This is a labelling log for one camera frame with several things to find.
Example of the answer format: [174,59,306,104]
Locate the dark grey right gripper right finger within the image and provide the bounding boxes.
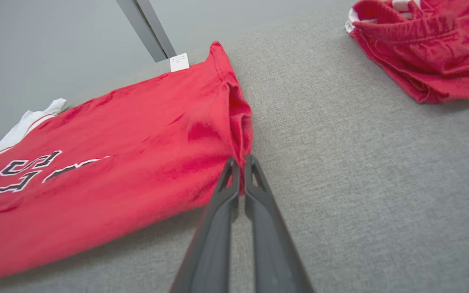
[244,154,314,293]

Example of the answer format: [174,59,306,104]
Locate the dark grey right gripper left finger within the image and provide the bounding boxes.
[171,157,241,293]

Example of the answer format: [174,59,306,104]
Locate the red jersey with black number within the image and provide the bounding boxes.
[0,41,254,285]

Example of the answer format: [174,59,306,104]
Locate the red shorts with white stripe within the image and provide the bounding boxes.
[344,0,469,104]

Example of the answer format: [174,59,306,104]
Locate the grey fabric sofa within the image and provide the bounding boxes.
[0,0,469,293]

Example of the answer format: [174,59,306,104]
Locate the partition wall post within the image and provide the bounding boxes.
[115,0,177,63]

